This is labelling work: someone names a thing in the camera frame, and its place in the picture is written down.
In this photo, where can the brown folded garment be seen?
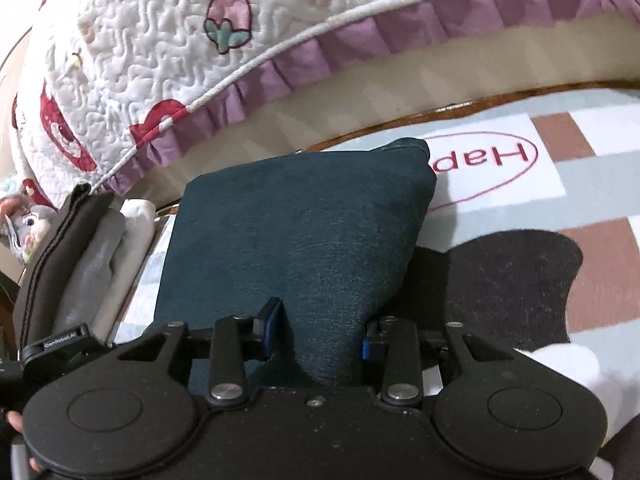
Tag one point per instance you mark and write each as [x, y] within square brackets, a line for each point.
[55, 250]

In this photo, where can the checkered printed floor mat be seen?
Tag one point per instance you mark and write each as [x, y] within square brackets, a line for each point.
[575, 170]

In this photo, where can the grey plush bunny toy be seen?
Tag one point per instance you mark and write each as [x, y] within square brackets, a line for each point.
[30, 222]

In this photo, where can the cream folded garment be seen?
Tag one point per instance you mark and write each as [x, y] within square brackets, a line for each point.
[135, 225]

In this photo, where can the beige mattress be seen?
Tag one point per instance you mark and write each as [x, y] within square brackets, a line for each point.
[400, 85]

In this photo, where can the white quilted bedspread red bears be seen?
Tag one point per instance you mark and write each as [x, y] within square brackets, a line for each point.
[150, 60]

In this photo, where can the dark blue denim jeans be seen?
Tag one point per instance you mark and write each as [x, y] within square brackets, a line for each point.
[300, 235]

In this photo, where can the grey folded garment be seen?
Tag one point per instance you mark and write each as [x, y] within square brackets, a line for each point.
[92, 265]

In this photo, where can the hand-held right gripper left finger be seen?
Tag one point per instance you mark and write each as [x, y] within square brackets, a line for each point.
[270, 327]

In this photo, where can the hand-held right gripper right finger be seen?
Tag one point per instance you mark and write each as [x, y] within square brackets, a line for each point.
[367, 346]

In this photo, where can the person's left hand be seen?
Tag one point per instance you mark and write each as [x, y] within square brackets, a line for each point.
[14, 419]

